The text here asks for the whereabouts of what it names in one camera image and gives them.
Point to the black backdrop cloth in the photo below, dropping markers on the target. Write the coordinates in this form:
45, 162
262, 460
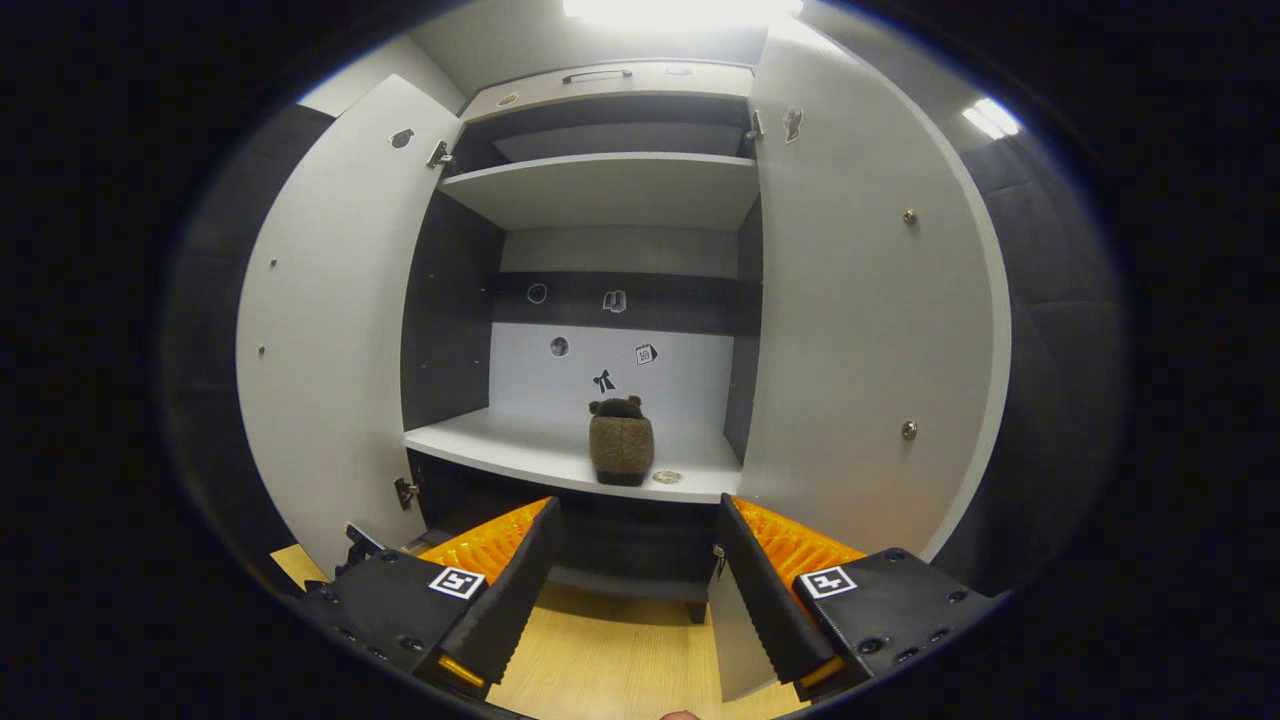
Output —
1060, 350

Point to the white cabinet door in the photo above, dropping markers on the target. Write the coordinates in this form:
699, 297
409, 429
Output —
330, 350
850, 350

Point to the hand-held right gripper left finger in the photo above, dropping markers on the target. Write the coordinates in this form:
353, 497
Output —
510, 600

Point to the brown fuzzy shoe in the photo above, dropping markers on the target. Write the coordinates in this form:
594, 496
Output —
620, 445

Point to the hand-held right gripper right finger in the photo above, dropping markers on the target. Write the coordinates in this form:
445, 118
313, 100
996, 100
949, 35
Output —
765, 600

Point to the small ceiling light panel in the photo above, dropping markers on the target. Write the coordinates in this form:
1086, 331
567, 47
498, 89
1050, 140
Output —
990, 118

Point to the large ceiling light panel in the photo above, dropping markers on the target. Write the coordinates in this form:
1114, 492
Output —
680, 10

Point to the metal door hinge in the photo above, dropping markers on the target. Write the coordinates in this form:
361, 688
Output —
405, 492
755, 126
719, 560
440, 154

